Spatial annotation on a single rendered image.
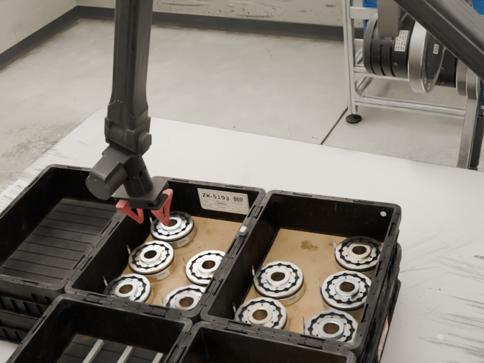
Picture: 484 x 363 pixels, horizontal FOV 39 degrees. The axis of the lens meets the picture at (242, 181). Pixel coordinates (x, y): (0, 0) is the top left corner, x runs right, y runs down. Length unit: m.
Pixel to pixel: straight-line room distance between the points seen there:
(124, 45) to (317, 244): 0.64
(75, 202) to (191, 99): 2.18
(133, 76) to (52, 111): 2.99
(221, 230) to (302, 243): 0.20
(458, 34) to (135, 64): 0.54
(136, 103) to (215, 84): 2.79
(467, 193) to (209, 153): 0.77
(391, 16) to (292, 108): 2.18
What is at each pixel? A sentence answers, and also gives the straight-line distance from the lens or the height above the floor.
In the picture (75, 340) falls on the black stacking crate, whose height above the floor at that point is 0.83.
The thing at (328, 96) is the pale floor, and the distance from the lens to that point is 3.75.
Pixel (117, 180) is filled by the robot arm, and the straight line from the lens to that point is 1.32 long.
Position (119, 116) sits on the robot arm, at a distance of 1.27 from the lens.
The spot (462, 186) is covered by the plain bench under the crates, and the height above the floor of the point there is 0.70.
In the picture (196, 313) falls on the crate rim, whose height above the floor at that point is 0.93.
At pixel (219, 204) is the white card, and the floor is 0.88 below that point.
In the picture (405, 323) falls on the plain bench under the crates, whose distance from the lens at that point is 1.53.
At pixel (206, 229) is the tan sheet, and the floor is 0.83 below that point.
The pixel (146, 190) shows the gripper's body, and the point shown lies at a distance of 1.40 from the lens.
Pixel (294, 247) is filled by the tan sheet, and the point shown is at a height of 0.83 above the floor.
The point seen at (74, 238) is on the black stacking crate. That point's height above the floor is 0.83.
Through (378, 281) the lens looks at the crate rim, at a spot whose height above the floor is 0.93.
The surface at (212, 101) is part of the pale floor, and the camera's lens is 3.86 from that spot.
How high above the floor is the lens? 1.84
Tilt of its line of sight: 35 degrees down
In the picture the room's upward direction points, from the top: 10 degrees counter-clockwise
